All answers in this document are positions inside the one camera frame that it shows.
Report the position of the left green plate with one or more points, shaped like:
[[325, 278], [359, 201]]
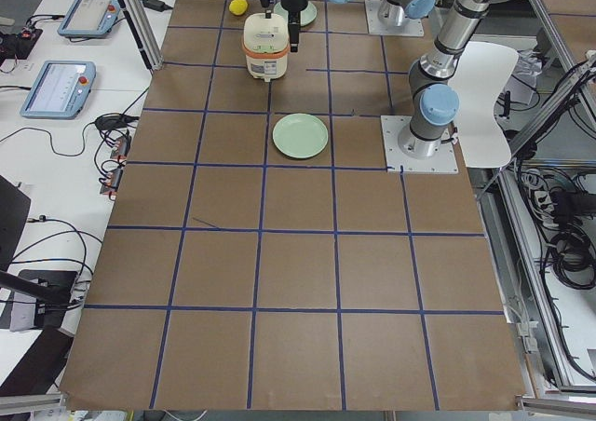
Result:
[[300, 136]]

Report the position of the right green plate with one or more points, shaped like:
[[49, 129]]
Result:
[[307, 16]]

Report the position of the near teach pendant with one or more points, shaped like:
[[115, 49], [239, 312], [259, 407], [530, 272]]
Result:
[[60, 90]]

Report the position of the yellow lemon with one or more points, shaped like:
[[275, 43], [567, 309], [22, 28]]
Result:
[[238, 7]]

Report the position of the white rice cooker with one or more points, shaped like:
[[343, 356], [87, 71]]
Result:
[[266, 46]]

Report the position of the green plate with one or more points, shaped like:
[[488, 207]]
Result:
[[307, 16], [300, 136]]

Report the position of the black power adapter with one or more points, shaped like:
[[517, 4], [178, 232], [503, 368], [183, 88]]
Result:
[[156, 5]]

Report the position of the teach pendant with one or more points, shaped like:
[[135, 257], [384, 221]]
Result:
[[60, 90], [89, 18]]

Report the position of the white chair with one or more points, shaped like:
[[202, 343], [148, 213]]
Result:
[[482, 72]]

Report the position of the far teach pendant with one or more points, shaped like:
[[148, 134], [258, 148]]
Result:
[[89, 18]]

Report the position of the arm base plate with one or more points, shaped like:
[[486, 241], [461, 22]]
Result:
[[405, 153], [395, 17]]

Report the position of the aluminium frame post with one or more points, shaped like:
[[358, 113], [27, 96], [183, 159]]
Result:
[[142, 33]]

